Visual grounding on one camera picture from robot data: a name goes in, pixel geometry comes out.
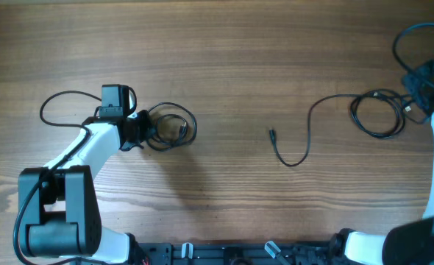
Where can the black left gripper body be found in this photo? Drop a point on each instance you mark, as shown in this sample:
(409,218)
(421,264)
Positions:
(142,129)

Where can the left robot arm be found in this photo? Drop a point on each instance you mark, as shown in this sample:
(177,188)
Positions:
(58,214)

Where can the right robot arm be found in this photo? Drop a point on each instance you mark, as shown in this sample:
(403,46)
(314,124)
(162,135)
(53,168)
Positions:
(412,243)

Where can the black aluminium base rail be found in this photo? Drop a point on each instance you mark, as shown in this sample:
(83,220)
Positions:
(229,254)

